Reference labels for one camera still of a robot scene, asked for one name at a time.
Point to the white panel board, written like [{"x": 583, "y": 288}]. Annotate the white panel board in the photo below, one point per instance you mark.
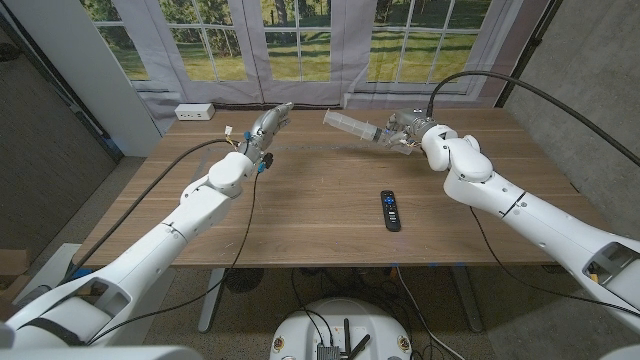
[{"x": 90, "y": 75}]

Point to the black antenna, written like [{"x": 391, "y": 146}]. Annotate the black antenna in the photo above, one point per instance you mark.
[
  {"x": 346, "y": 335},
  {"x": 361, "y": 346}
]

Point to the black TV remote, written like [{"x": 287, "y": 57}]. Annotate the black TV remote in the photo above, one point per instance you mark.
[{"x": 390, "y": 212}]

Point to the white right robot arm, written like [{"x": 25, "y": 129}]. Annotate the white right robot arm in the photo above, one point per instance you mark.
[{"x": 525, "y": 215}]

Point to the printed window backdrop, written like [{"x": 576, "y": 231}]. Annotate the printed window backdrop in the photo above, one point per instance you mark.
[{"x": 300, "y": 95}]

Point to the grey router box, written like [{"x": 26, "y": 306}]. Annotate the grey router box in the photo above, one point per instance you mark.
[{"x": 327, "y": 352}]

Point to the black round fan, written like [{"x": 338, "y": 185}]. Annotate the black round fan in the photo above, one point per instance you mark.
[{"x": 243, "y": 280}]

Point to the white power strip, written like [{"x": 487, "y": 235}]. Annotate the white power strip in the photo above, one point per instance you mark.
[{"x": 194, "y": 111}]

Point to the black backdrop stand pole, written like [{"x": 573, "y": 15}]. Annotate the black backdrop stand pole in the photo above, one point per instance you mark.
[{"x": 525, "y": 55}]

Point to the clear plastic syringe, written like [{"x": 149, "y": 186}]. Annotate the clear plastic syringe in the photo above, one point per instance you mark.
[{"x": 350, "y": 124}]

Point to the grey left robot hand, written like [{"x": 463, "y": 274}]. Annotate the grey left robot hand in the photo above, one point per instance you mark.
[{"x": 267, "y": 127}]

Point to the white floor plate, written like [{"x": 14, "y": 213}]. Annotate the white floor plate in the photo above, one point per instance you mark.
[{"x": 55, "y": 265}]

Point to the white table leg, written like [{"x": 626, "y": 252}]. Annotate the white table leg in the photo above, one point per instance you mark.
[
  {"x": 470, "y": 305},
  {"x": 212, "y": 300}
]

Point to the brown cardboard box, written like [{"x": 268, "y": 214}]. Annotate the brown cardboard box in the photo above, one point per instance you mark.
[{"x": 12, "y": 262}]

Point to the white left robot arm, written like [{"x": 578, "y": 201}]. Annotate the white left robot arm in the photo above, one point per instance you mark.
[{"x": 165, "y": 240}]

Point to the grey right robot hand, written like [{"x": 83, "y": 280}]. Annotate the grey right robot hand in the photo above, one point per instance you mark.
[{"x": 407, "y": 125}]

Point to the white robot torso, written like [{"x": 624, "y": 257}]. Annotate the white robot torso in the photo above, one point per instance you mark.
[{"x": 380, "y": 325}]

